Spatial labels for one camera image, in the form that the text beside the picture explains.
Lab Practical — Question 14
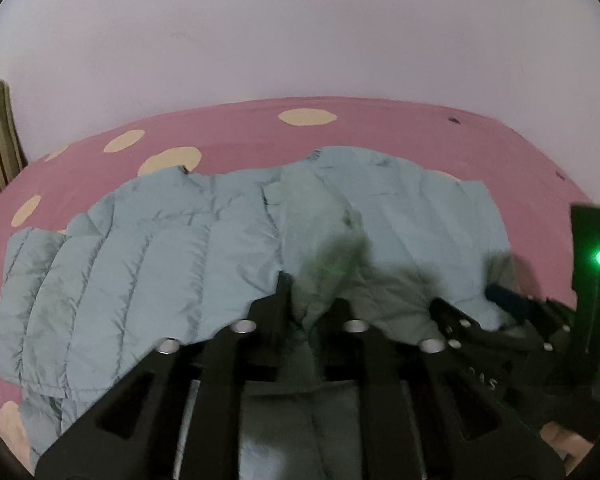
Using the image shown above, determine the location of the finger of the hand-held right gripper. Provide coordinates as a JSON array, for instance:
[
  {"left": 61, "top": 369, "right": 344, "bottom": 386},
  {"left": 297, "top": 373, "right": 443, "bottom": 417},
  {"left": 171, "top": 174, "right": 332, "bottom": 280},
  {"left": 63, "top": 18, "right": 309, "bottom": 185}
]
[
  {"left": 429, "top": 298, "right": 532, "bottom": 362},
  {"left": 485, "top": 284, "right": 575, "bottom": 354}
]

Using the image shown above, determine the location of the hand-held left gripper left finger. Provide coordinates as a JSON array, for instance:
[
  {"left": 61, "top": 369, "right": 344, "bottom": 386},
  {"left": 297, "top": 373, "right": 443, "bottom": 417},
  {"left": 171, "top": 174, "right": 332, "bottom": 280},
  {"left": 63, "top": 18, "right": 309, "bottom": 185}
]
[{"left": 35, "top": 271, "right": 293, "bottom": 480}]

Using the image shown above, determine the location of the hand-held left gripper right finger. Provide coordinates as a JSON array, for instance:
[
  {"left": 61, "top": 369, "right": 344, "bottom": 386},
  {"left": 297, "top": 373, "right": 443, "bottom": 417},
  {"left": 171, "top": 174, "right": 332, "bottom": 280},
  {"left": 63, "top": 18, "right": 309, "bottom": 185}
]
[{"left": 325, "top": 299, "right": 565, "bottom": 480}]

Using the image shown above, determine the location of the light blue puffer jacket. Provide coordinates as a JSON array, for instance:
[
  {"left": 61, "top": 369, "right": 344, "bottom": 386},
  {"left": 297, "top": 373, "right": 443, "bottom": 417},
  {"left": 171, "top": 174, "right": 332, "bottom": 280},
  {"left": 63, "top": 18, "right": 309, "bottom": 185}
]
[{"left": 0, "top": 146, "right": 513, "bottom": 480}]

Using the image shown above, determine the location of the person's right hand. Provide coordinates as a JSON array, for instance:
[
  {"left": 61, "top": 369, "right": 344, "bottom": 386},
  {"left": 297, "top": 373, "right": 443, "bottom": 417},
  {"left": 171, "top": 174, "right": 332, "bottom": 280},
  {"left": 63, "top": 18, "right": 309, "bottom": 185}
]
[{"left": 539, "top": 421, "right": 597, "bottom": 466}]

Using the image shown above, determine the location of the pink dotted bedsheet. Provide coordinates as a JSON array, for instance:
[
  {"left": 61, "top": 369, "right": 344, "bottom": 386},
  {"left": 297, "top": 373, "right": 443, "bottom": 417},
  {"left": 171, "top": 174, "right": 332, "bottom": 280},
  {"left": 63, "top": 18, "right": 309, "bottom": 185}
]
[{"left": 0, "top": 96, "right": 593, "bottom": 476}]

